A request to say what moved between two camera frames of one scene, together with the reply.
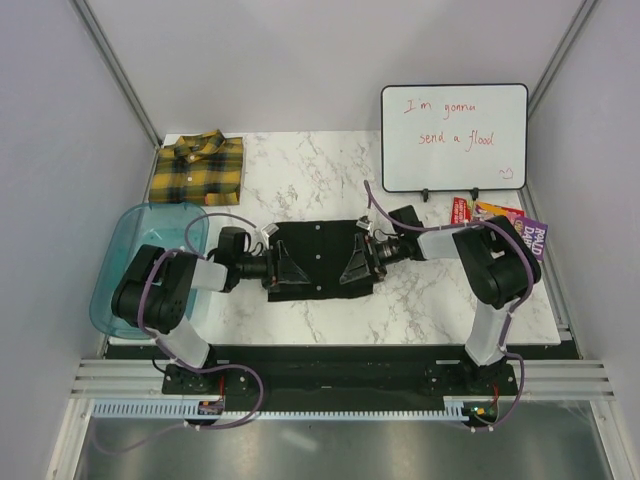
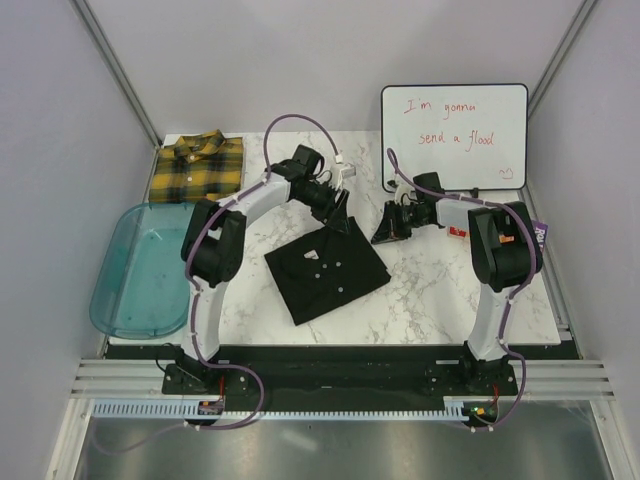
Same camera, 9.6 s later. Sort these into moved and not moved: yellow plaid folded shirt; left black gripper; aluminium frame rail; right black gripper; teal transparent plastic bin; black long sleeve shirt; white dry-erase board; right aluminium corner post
Moved: left black gripper; right black gripper; black long sleeve shirt
Not moved: right aluminium corner post; aluminium frame rail; yellow plaid folded shirt; teal transparent plastic bin; white dry-erase board
